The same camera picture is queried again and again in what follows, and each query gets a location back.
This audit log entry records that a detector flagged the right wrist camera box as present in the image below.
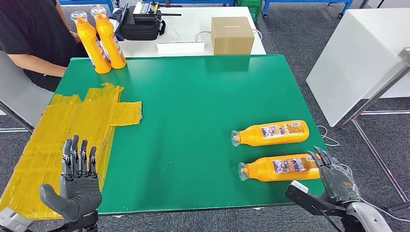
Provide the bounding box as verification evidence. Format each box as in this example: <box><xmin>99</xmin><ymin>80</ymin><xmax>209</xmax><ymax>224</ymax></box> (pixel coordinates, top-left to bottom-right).
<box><xmin>284</xmin><ymin>180</ymin><xmax>348</xmax><ymax>218</ymax></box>

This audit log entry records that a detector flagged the person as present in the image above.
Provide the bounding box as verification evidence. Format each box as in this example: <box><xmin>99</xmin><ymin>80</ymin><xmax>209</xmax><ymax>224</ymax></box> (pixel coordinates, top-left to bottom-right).
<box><xmin>0</xmin><ymin>0</ymin><xmax>90</xmax><ymax>93</ymax></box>

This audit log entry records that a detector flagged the metal stand frame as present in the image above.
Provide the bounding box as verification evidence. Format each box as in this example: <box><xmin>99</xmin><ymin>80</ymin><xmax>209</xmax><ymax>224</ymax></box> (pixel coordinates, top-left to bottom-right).
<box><xmin>339</xmin><ymin>47</ymin><xmax>410</xmax><ymax>214</ymax></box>

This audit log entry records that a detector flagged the flat white box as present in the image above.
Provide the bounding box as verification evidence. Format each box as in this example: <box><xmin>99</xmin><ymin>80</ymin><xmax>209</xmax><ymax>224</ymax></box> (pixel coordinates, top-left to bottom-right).
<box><xmin>156</xmin><ymin>42</ymin><xmax>205</xmax><ymax>56</ymax></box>

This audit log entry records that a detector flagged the remote controller with antennas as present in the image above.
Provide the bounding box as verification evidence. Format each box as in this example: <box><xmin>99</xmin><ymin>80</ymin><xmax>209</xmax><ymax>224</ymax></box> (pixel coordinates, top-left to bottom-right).
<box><xmin>132</xmin><ymin>1</ymin><xmax>182</xmax><ymax>22</ymax></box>

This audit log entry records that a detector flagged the blue metal rack frame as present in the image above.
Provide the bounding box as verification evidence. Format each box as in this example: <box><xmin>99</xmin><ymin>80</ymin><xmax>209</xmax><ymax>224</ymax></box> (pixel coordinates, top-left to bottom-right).
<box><xmin>160</xmin><ymin>0</ymin><xmax>236</xmax><ymax>7</ymax></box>
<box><xmin>58</xmin><ymin>0</ymin><xmax>115</xmax><ymax>13</ymax></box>
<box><xmin>263</xmin><ymin>0</ymin><xmax>354</xmax><ymax>17</ymax></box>

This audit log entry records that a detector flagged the orange plastic bottle clear cap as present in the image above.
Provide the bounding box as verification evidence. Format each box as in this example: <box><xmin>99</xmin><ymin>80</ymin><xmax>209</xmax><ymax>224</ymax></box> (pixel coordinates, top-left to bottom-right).
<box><xmin>230</xmin><ymin>120</ymin><xmax>310</xmax><ymax>147</ymax></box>
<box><xmin>70</xmin><ymin>10</ymin><xmax>112</xmax><ymax>74</ymax></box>
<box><xmin>238</xmin><ymin>153</ymin><xmax>322</xmax><ymax>183</ymax></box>
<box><xmin>90</xmin><ymin>6</ymin><xmax>127</xmax><ymax>70</ymax></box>

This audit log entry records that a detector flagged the dark blue cloth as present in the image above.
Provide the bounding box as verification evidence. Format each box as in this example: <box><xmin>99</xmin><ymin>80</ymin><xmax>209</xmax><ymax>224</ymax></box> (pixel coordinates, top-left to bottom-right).
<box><xmin>113</xmin><ymin>3</ymin><xmax>129</xmax><ymax>42</ymax></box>

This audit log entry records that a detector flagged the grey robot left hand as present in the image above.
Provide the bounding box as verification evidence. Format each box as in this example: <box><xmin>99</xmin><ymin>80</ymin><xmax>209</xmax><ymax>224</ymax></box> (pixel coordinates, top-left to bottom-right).
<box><xmin>38</xmin><ymin>134</ymin><xmax>103</xmax><ymax>223</ymax></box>

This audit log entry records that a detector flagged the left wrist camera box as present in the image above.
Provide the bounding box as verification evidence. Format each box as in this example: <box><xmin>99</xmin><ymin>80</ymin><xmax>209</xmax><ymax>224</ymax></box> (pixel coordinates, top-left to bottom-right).
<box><xmin>0</xmin><ymin>207</ymin><xmax>33</xmax><ymax>232</ymax></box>

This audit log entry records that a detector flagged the brown cardboard box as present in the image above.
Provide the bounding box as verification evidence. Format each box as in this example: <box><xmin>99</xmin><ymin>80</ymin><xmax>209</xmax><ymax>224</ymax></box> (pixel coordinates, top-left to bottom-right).
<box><xmin>210</xmin><ymin>16</ymin><xmax>256</xmax><ymax>56</ymax></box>

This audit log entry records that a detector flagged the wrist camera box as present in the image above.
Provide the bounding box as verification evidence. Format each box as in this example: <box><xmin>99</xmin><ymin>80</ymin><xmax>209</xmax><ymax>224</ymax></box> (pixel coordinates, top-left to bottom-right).
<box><xmin>284</xmin><ymin>180</ymin><xmax>348</xmax><ymax>218</ymax></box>
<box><xmin>0</xmin><ymin>207</ymin><xmax>33</xmax><ymax>232</ymax></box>

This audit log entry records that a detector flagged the white table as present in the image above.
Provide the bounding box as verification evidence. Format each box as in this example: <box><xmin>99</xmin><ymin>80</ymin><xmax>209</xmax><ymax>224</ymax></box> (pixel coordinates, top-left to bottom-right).
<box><xmin>306</xmin><ymin>8</ymin><xmax>410</xmax><ymax>128</ymax></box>

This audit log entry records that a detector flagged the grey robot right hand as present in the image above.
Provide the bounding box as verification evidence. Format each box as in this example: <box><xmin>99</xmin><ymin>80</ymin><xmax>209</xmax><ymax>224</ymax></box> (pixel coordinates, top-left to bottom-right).
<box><xmin>306</xmin><ymin>146</ymin><xmax>362</xmax><ymax>205</ymax></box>

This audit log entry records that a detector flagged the white desk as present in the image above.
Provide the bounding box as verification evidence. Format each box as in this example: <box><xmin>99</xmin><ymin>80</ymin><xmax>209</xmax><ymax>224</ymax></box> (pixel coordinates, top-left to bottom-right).
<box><xmin>117</xmin><ymin>6</ymin><xmax>267</xmax><ymax>59</ymax></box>

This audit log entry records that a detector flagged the white floor cable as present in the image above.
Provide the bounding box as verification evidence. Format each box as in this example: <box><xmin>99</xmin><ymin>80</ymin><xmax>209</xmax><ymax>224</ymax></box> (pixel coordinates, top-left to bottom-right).
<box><xmin>317</xmin><ymin>125</ymin><xmax>410</xmax><ymax>224</ymax></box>

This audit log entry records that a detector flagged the yellow tape sheet patch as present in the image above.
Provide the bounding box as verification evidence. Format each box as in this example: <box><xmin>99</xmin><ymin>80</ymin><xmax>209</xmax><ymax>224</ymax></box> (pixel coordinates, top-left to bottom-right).
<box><xmin>0</xmin><ymin>82</ymin><xmax>143</xmax><ymax>221</ymax></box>

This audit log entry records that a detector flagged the green plastic crate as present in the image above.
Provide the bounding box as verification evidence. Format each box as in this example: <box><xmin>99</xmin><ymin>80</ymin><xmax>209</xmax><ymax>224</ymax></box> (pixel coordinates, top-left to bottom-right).
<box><xmin>234</xmin><ymin>0</ymin><xmax>264</xmax><ymax>22</ymax></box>

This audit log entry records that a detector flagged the black carrying case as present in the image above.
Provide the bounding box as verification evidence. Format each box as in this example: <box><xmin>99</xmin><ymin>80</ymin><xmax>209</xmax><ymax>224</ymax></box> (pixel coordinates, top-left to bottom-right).
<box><xmin>120</xmin><ymin>5</ymin><xmax>166</xmax><ymax>42</ymax></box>

